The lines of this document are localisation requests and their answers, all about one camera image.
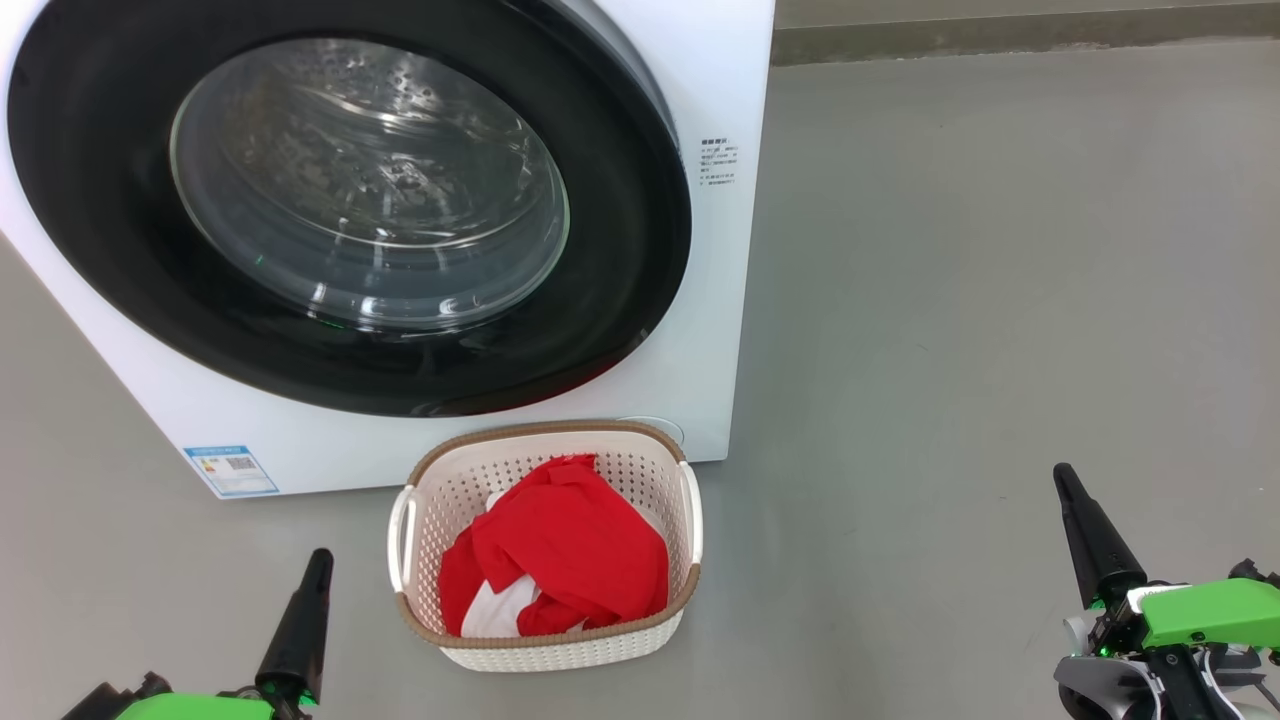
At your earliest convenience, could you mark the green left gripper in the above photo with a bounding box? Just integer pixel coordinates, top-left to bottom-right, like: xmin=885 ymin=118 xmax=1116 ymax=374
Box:
xmin=112 ymin=548 xmax=334 ymax=720

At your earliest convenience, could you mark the blue energy label sticker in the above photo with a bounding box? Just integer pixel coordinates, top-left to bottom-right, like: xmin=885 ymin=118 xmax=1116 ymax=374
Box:
xmin=183 ymin=445 xmax=281 ymax=498

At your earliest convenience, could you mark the round white drain filter cover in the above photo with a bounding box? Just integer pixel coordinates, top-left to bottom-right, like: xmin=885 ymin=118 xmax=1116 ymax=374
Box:
xmin=615 ymin=415 xmax=686 ymax=448

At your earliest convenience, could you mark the cream plastic laundry basket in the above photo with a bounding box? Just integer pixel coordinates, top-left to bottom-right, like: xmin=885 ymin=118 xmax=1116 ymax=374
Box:
xmin=388 ymin=420 xmax=704 ymax=673

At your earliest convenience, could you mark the small printed instruction label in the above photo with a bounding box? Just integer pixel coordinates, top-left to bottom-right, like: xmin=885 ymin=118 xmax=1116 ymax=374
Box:
xmin=698 ymin=138 xmax=741 ymax=188

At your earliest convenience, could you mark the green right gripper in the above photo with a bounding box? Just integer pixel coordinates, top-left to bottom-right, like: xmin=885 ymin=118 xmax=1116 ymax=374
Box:
xmin=1053 ymin=462 xmax=1280 ymax=661

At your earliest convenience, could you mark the red garment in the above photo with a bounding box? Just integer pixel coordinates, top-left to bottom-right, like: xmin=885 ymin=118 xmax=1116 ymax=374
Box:
xmin=437 ymin=454 xmax=671 ymax=639

